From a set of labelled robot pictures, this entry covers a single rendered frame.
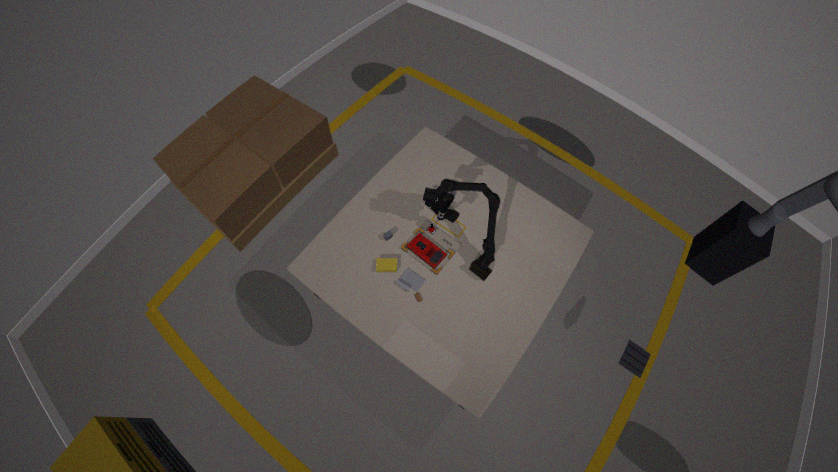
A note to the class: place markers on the yellow rectangular block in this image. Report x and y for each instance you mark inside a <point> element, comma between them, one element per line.
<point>386,264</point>

